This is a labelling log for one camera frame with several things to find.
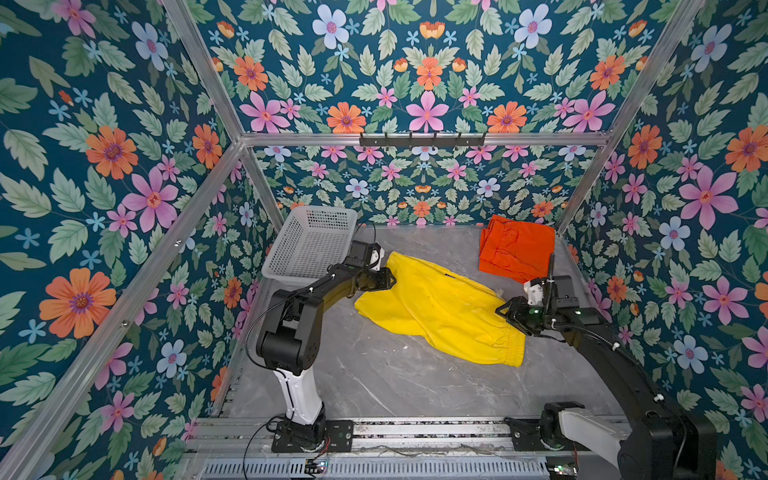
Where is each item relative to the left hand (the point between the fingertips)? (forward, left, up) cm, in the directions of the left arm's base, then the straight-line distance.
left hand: (396, 272), depth 94 cm
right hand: (-17, -29, +3) cm, 33 cm away
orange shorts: (+16, -48, -12) cm, 52 cm away
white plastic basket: (+25, +31, -9) cm, 41 cm away
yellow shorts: (-7, -12, -9) cm, 17 cm away
